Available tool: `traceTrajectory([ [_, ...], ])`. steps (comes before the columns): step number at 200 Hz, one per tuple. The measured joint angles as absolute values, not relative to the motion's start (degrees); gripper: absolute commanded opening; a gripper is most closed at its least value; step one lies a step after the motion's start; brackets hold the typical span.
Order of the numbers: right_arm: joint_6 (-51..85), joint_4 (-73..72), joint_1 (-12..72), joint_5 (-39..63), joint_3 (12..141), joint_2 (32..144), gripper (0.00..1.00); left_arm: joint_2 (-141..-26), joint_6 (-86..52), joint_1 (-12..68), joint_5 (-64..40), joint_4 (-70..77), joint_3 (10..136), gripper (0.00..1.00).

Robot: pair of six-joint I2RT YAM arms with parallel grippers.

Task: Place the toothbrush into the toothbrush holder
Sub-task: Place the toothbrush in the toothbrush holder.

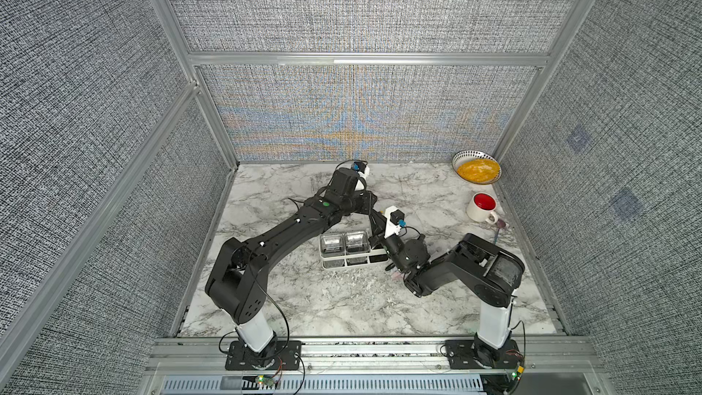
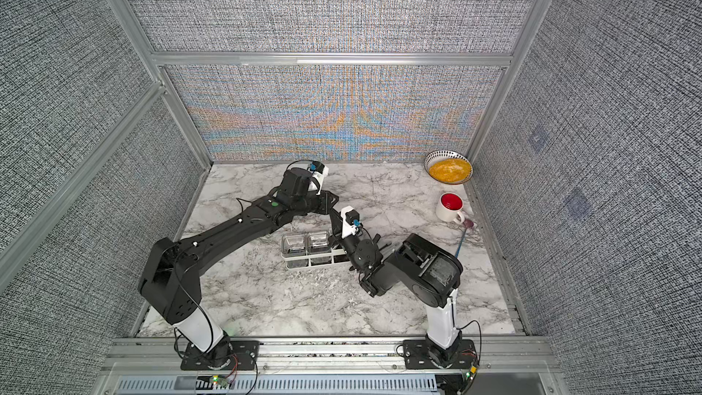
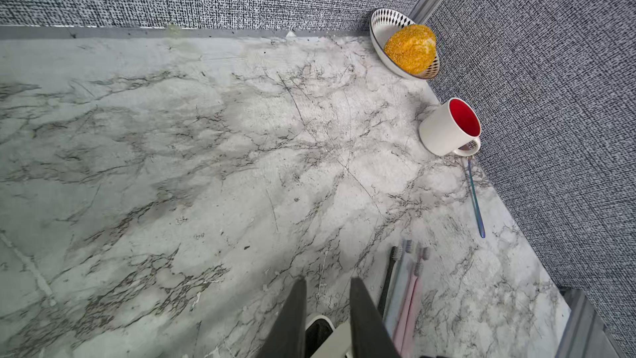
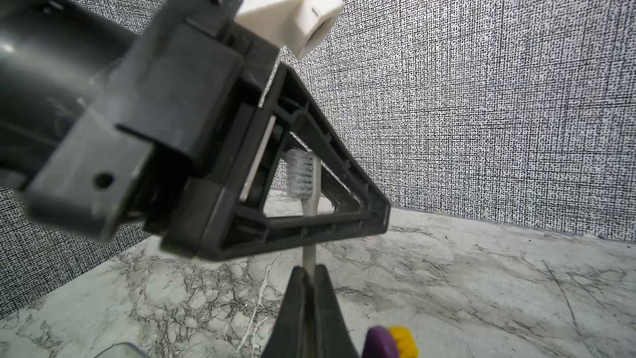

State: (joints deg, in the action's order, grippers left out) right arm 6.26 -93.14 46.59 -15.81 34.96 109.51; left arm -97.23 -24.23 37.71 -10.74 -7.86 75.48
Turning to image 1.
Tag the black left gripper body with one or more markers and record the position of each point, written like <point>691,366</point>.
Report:
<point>357,204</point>

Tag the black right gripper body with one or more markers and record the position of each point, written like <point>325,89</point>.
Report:
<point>395,250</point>

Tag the cream toothbrush holder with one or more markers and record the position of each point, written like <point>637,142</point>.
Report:
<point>376,255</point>

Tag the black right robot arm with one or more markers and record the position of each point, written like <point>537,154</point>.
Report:
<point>489,272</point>

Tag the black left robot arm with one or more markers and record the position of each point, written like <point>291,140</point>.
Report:
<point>238,279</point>

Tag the clear plastic cup right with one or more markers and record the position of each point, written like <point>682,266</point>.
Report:
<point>356,242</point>

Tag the white mug red inside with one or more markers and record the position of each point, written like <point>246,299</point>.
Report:
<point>483,208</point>

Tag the iridescent purple blue spoon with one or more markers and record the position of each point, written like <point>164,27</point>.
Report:
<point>500,225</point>

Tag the patterned white bowl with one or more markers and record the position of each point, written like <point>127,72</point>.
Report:
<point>465,156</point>

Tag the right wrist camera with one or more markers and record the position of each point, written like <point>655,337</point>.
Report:
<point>395,221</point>

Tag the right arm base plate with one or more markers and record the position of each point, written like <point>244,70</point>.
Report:
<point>475,354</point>

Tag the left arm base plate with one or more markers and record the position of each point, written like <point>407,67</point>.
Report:
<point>285,357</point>

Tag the white vented cable duct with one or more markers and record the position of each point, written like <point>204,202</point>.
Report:
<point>328,384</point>

